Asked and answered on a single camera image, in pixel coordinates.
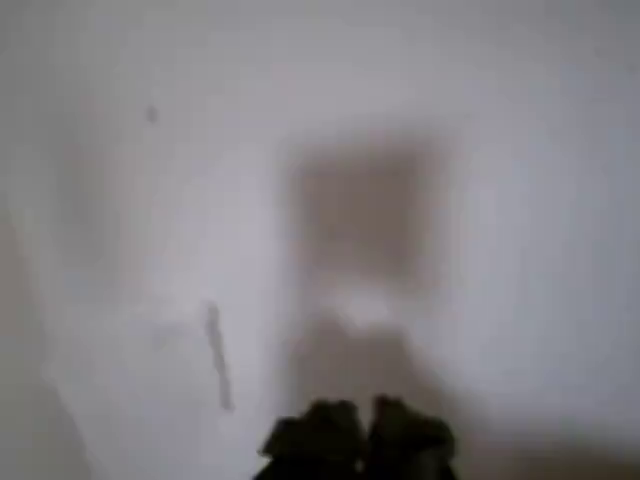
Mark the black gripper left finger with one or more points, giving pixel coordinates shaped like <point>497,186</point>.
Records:
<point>320,440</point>

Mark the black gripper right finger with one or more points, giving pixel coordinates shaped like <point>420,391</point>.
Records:
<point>407,440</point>

